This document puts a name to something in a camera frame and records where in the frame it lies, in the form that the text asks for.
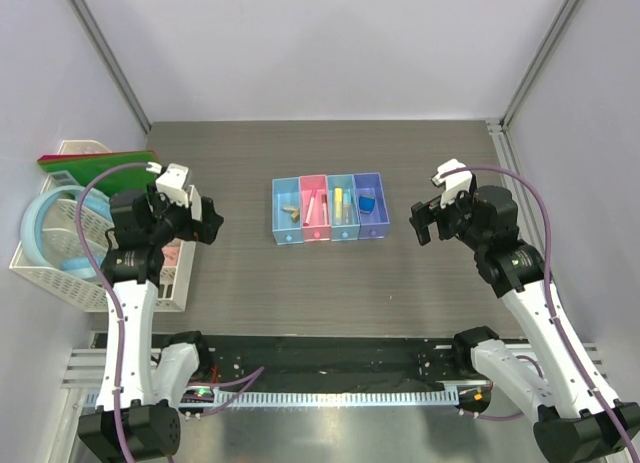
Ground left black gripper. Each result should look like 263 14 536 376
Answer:
146 182 222 247

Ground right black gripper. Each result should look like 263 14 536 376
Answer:
410 183 489 251

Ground blue grey pencil sharpener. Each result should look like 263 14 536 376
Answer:
358 194 376 214

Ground yellow capped white highlighter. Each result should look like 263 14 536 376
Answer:
333 187 343 226

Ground four-colour compartment organizer box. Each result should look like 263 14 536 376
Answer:
271 173 391 245

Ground white pink-tipped marker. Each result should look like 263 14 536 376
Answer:
304 188 317 227

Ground blue capped clear tube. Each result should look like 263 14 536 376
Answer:
342 193 351 225

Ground white red-tipped pen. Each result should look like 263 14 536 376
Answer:
321 194 329 226

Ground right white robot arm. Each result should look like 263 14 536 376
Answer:
410 185 639 462

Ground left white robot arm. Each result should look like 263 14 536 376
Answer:
78 185 224 462

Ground pink sticky note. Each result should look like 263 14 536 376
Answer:
162 246 180 267

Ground white perforated file rack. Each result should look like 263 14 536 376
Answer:
7 139 197 313

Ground green folder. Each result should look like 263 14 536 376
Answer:
37 151 159 196

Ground red folder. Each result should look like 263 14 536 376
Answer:
37 151 149 165

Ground light blue headphones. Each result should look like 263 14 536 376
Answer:
20 185 112 281

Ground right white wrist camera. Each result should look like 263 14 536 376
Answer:
431 159 474 208

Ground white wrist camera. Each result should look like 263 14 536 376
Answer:
431 159 474 208
146 162 190 208

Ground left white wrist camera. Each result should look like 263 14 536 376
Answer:
146 162 190 208

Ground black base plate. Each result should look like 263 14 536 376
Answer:
194 335 486 393

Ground slotted cable duct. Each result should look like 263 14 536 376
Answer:
230 387 459 409

